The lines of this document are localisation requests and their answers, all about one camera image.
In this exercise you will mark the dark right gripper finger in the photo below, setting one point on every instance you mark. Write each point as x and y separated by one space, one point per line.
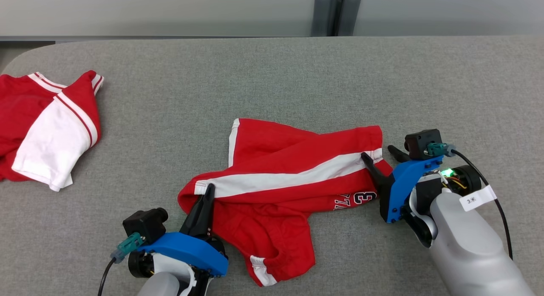
399 155
378 175

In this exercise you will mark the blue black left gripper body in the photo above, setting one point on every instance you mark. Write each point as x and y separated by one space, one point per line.
187 249

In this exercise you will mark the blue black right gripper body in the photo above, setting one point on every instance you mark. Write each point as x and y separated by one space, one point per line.
401 189

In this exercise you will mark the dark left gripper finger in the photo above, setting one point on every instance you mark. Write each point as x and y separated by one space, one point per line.
197 215
211 219

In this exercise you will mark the red shorts white side stripe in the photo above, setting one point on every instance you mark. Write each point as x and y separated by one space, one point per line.
272 151

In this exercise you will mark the red white basketball jersey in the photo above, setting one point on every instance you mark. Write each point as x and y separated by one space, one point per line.
25 109

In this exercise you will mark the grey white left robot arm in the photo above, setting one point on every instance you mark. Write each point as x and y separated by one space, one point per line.
165 285

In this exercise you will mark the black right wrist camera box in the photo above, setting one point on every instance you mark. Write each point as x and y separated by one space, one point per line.
420 143

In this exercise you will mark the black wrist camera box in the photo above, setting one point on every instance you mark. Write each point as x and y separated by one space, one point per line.
420 143
144 223

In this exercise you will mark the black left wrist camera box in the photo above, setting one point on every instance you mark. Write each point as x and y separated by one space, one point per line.
144 223

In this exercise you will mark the grey cylindrical post foot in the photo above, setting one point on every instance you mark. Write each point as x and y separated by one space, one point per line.
352 13
322 13

